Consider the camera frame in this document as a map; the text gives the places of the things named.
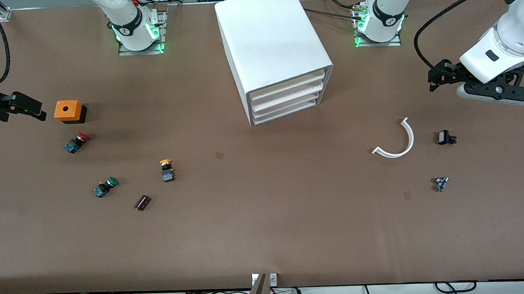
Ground purple capacitor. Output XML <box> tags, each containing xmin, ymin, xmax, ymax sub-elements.
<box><xmin>133</xmin><ymin>194</ymin><xmax>152</xmax><ymax>212</ymax></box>

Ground black looped cable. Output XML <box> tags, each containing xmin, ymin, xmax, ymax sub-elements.
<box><xmin>434</xmin><ymin>280</ymin><xmax>478</xmax><ymax>294</ymax></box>

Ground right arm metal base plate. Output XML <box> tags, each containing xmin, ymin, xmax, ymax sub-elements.
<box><xmin>116</xmin><ymin>9</ymin><xmax>169</xmax><ymax>56</ymax></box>

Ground small black component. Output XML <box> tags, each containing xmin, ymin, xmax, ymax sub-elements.
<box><xmin>438</xmin><ymin>129</ymin><xmax>458</xmax><ymax>146</ymax></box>

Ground red push button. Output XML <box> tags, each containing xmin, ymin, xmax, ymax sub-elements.
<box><xmin>63</xmin><ymin>133</ymin><xmax>90</xmax><ymax>154</ymax></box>

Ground white curved plastic piece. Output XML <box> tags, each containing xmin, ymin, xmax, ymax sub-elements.
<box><xmin>370</xmin><ymin>117</ymin><xmax>416</xmax><ymax>160</ymax></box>

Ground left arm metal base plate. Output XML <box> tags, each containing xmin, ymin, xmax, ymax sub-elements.
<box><xmin>352</xmin><ymin>1</ymin><xmax>402</xmax><ymax>48</ymax></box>

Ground yellow push button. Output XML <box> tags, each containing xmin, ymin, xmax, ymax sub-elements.
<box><xmin>159</xmin><ymin>159</ymin><xmax>176</xmax><ymax>183</ymax></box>

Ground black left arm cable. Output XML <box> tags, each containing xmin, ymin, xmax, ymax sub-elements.
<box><xmin>411</xmin><ymin>0</ymin><xmax>524</xmax><ymax>74</ymax></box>

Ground orange button box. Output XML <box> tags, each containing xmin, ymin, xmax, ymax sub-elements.
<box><xmin>53</xmin><ymin>99</ymin><xmax>88</xmax><ymax>126</ymax></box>

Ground black cable on table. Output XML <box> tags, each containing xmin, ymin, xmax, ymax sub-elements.
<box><xmin>304</xmin><ymin>5</ymin><xmax>364</xmax><ymax>25</ymax></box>

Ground green push button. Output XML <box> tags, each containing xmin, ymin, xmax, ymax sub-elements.
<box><xmin>92</xmin><ymin>176</ymin><xmax>120</xmax><ymax>199</ymax></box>

